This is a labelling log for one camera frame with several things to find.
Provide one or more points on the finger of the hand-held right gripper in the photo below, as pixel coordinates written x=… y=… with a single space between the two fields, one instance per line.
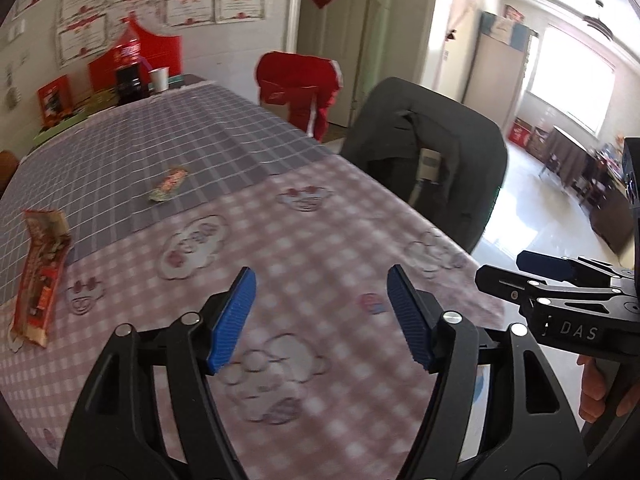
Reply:
x=500 y=280
x=545 y=265

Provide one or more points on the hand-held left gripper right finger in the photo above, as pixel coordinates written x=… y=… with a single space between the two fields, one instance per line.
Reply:
x=407 y=320

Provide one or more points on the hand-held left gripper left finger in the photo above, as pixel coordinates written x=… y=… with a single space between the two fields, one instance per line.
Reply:
x=232 y=325

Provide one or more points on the person's right hand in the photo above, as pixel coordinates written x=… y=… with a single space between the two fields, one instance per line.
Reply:
x=592 y=390

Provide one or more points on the dark wooden sideboard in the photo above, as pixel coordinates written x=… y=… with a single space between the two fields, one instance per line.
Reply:
x=607 y=210

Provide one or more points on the table with dark cloth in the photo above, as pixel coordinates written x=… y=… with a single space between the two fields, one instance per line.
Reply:
x=565 y=152

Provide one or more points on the pink checked tablecloth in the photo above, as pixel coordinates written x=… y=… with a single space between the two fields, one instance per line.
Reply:
x=310 y=240

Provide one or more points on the red crate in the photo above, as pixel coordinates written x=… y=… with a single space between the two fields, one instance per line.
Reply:
x=520 y=134

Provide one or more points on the red patterned foil wrapper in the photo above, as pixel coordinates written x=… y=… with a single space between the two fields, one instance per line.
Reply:
x=170 y=184

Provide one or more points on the dark grey jacket on chair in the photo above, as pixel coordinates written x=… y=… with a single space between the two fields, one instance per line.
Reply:
x=450 y=125

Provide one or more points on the bright window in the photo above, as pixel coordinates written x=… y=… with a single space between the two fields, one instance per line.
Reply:
x=575 y=80

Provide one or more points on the grey checked tablecloth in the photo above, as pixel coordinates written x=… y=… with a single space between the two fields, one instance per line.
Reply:
x=200 y=130

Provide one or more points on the orange snack packet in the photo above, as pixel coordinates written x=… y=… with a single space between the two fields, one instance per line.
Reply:
x=42 y=270

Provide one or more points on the beige wardrobe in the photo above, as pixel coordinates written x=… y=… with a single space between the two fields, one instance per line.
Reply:
x=495 y=70

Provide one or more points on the red garment on chair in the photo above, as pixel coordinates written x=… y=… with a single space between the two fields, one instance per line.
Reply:
x=300 y=90

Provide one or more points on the ceiling lamp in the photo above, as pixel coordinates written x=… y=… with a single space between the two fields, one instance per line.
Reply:
x=599 y=22

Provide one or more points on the white paper cup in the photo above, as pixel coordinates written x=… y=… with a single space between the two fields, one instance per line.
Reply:
x=159 y=80

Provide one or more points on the yellow patterned packet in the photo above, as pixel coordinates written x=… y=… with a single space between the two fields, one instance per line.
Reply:
x=95 y=101

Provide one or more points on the cola bottle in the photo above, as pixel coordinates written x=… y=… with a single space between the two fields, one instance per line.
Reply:
x=131 y=80

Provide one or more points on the brown wooden chair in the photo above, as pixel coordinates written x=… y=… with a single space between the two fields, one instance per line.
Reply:
x=7 y=170

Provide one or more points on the red gift bag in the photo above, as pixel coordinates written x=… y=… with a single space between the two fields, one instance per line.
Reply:
x=165 y=55

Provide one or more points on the red picture box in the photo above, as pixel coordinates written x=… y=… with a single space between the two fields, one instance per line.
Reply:
x=54 y=100

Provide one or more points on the group of wall certificates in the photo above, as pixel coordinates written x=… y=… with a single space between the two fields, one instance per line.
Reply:
x=90 y=5

